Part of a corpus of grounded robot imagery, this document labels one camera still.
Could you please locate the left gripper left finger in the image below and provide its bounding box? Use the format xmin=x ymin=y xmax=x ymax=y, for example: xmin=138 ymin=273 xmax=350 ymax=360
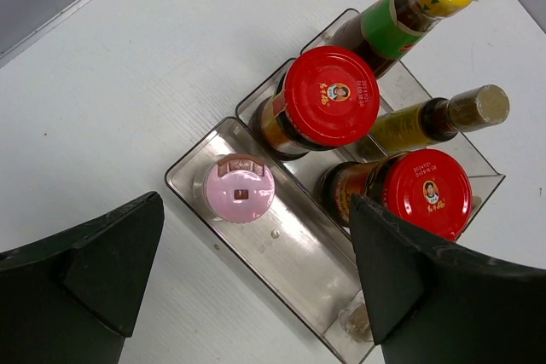
xmin=1 ymin=192 xmax=165 ymax=363

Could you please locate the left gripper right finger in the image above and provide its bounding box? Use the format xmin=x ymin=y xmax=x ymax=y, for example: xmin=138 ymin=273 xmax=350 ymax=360
xmin=349 ymin=195 xmax=545 ymax=363

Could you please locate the red lid sauce jar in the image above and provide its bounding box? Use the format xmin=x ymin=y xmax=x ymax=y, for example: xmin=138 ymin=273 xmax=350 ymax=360
xmin=315 ymin=149 xmax=473 ymax=241
xmin=249 ymin=46 xmax=380 ymax=161

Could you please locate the small yellow bottle brown cap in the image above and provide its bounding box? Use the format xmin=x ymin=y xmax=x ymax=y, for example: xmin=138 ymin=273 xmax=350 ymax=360
xmin=356 ymin=84 xmax=510 ymax=160

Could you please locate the pink cap white bottle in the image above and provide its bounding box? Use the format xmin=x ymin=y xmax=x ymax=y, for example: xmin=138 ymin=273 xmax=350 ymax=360
xmin=193 ymin=153 xmax=276 ymax=223

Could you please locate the green bottle yellow cap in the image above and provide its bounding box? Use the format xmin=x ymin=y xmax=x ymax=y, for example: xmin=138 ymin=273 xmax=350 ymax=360
xmin=329 ymin=0 xmax=473 ymax=78

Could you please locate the clear tiered acrylic rack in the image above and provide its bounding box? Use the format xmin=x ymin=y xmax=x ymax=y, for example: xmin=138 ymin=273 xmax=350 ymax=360
xmin=164 ymin=8 xmax=507 ymax=364

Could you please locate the aluminium table edge rail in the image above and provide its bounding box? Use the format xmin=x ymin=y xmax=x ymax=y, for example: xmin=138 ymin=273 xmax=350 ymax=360
xmin=0 ymin=0 xmax=153 ymax=69

